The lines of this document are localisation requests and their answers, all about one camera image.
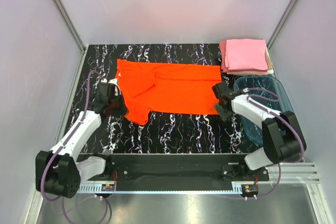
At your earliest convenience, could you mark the orange t-shirt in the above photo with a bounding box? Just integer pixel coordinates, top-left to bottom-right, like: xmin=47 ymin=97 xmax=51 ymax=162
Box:
xmin=116 ymin=59 xmax=222 ymax=125

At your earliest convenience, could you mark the right aluminium frame post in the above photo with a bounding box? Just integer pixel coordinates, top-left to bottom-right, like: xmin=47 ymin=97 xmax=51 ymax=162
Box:
xmin=266 ymin=0 xmax=316 ymax=49

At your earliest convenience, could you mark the folded cream t-shirt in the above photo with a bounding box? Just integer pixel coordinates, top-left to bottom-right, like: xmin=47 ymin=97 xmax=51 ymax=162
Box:
xmin=228 ymin=47 xmax=274 ymax=76

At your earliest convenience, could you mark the aluminium rail front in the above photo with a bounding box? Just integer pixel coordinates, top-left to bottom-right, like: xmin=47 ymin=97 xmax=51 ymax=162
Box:
xmin=36 ymin=163 xmax=335 ymax=223

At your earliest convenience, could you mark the slotted cable duct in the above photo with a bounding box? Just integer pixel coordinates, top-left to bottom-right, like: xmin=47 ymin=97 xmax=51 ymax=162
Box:
xmin=77 ymin=183 xmax=242 ymax=195

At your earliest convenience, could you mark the aluminium frame post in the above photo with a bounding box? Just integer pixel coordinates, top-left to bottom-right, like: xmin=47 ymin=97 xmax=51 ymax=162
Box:
xmin=36 ymin=0 xmax=87 ymax=53
xmin=266 ymin=0 xmax=316 ymax=49

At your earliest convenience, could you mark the left aluminium frame post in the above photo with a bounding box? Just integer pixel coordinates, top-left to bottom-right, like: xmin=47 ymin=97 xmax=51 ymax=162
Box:
xmin=36 ymin=0 xmax=87 ymax=53

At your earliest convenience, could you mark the blue transparent plastic bin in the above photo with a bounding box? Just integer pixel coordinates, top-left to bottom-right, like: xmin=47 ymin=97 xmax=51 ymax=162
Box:
xmin=233 ymin=76 xmax=294 ymax=146

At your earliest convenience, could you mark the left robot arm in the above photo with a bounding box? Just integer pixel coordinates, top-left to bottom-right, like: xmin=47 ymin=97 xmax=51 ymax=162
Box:
xmin=35 ymin=79 xmax=128 ymax=200

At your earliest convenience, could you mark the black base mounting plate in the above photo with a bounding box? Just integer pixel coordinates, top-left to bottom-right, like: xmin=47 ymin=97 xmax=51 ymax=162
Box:
xmin=89 ymin=154 xmax=269 ymax=188

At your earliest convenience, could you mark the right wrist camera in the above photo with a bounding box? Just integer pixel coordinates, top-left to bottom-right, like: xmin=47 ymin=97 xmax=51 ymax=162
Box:
xmin=234 ymin=88 xmax=249 ymax=97

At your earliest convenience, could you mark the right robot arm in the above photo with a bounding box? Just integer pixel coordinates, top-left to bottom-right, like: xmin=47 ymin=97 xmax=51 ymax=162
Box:
xmin=212 ymin=82 xmax=307 ymax=180

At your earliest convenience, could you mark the folded salmon t-shirt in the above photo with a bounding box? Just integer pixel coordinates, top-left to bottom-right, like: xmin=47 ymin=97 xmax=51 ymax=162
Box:
xmin=219 ymin=39 xmax=270 ymax=75

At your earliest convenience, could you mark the folded pink t-shirt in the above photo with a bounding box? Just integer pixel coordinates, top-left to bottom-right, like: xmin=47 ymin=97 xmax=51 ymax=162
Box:
xmin=225 ymin=39 xmax=268 ymax=71

